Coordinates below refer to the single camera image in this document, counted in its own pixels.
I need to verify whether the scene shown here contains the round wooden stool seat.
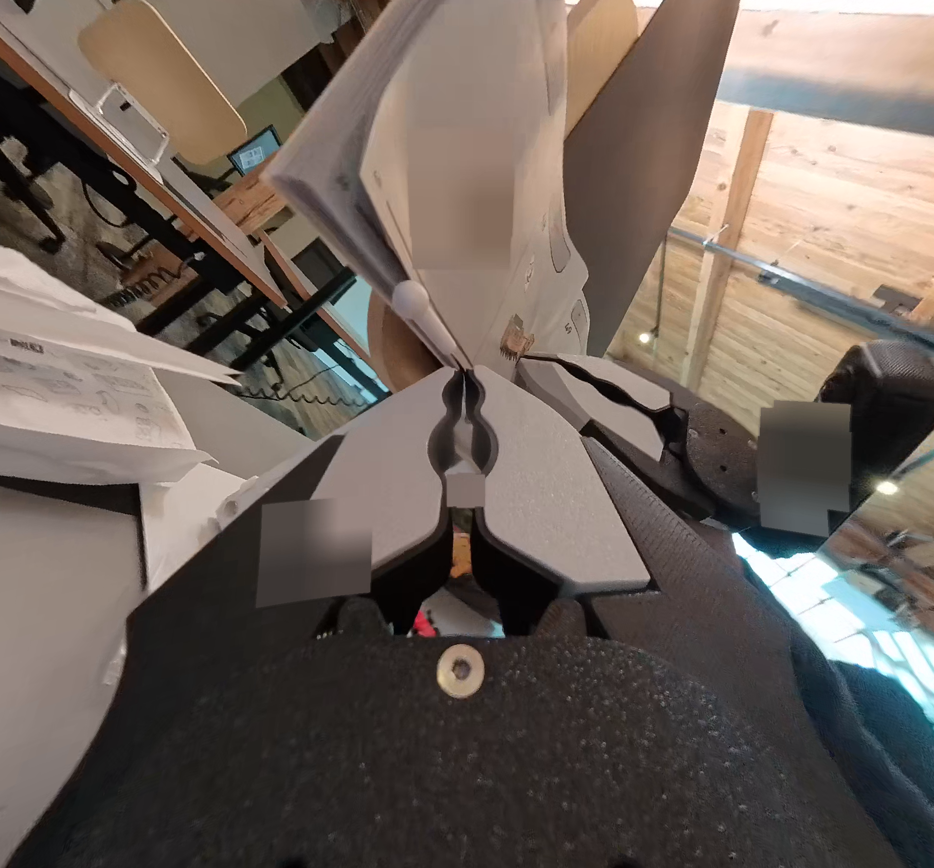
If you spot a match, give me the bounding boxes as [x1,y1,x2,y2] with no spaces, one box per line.
[367,284,439,393]

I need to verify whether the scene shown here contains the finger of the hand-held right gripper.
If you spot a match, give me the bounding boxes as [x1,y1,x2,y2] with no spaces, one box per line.
[524,352,672,414]
[515,359,666,463]

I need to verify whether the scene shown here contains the black coiled cable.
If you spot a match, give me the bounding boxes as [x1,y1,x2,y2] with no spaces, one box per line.
[237,365,391,413]

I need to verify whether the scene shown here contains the black office chair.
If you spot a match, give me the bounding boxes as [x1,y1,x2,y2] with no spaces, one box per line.
[290,241,359,315]

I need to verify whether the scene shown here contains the black mesh chair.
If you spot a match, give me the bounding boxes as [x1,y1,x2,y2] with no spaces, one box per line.
[817,339,934,446]

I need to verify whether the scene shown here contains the white desktop device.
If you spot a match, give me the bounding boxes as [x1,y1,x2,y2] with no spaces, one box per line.
[69,84,170,163]

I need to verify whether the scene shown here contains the light wooden chair back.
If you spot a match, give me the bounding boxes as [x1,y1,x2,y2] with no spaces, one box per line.
[565,0,639,132]

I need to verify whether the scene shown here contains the lego instruction booklet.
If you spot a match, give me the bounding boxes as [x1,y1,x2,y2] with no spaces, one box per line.
[261,0,593,391]

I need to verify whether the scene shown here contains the small computer monitor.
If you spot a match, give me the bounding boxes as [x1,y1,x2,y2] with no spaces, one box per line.
[226,125,284,177]

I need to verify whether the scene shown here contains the tan plywood chair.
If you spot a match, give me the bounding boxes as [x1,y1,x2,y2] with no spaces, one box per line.
[76,0,249,165]

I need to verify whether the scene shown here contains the orange edged office desk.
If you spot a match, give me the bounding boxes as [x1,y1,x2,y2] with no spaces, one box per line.
[0,29,289,315]

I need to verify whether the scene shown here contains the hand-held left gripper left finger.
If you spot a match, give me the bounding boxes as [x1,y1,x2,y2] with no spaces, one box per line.
[312,366,468,588]

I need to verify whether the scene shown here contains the white printed paper sheets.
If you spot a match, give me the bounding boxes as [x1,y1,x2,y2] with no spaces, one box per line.
[0,248,242,482]

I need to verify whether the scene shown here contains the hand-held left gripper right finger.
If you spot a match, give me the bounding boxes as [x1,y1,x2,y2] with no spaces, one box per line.
[464,365,652,599]

